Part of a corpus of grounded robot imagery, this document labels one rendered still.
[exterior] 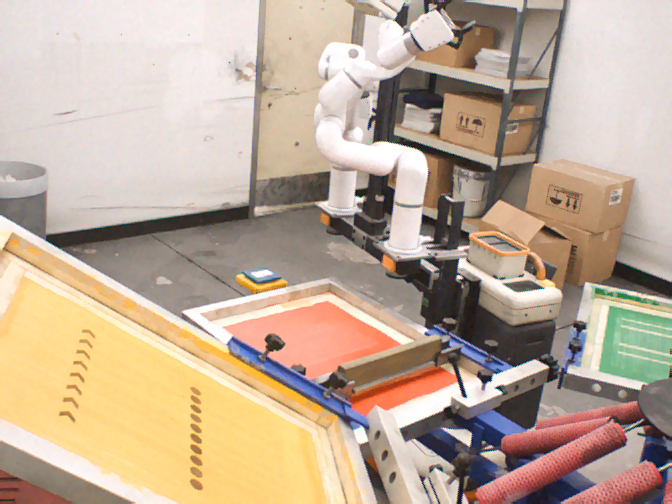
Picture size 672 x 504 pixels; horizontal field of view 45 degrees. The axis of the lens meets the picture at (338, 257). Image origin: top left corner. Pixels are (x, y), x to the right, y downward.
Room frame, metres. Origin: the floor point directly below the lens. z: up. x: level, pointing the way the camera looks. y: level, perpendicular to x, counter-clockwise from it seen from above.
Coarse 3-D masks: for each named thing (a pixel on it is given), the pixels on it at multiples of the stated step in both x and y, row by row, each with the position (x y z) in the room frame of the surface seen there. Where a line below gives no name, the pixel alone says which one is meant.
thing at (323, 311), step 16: (320, 304) 2.42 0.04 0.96; (304, 320) 2.29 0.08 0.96; (320, 320) 2.30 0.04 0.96; (352, 320) 2.32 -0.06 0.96; (384, 336) 2.23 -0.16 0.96; (368, 352) 2.11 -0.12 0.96; (432, 368) 2.05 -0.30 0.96; (400, 384) 1.94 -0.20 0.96; (416, 384) 1.95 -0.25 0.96; (432, 384) 1.96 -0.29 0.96; (448, 384) 1.97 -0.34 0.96
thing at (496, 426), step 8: (456, 416) 1.72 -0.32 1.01; (480, 416) 1.67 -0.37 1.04; (488, 416) 1.68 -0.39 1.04; (496, 416) 1.68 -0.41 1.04; (464, 424) 1.69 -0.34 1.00; (472, 424) 1.68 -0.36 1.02; (480, 424) 1.66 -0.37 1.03; (488, 424) 1.64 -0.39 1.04; (496, 424) 1.65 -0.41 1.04; (504, 424) 1.65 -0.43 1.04; (512, 424) 1.65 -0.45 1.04; (488, 432) 1.64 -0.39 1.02; (496, 432) 1.62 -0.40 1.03; (504, 432) 1.61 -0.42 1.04; (512, 432) 1.62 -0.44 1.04; (520, 432) 1.62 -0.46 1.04; (488, 440) 1.64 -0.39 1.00; (496, 440) 1.62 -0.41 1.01
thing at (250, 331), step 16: (256, 320) 2.25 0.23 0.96; (272, 320) 2.26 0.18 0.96; (288, 320) 2.28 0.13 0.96; (240, 336) 2.14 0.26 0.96; (256, 336) 2.15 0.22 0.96; (272, 352) 2.06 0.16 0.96; (320, 368) 1.99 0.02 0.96; (336, 368) 2.00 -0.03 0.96; (352, 400) 1.84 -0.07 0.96; (368, 400) 1.84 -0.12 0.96; (384, 400) 1.85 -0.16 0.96; (400, 400) 1.86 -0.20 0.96
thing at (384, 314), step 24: (288, 288) 2.44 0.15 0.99; (312, 288) 2.48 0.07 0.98; (336, 288) 2.50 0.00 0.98; (192, 312) 2.19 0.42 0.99; (216, 312) 2.23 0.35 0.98; (240, 312) 2.29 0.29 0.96; (384, 312) 2.33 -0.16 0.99; (216, 336) 2.05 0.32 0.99; (408, 336) 2.24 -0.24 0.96; (408, 408) 1.76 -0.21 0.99
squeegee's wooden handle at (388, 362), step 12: (432, 336) 2.04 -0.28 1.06; (396, 348) 1.95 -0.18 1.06; (408, 348) 1.96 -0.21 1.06; (420, 348) 1.99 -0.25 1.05; (432, 348) 2.02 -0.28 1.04; (360, 360) 1.86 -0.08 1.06; (372, 360) 1.87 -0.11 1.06; (384, 360) 1.90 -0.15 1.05; (396, 360) 1.93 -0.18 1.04; (408, 360) 1.96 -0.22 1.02; (420, 360) 1.99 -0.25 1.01; (432, 360) 2.02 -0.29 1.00; (348, 372) 1.81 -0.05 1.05; (360, 372) 1.84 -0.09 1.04; (372, 372) 1.87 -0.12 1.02; (384, 372) 1.90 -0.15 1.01; (396, 372) 1.93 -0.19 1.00; (360, 384) 1.85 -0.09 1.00
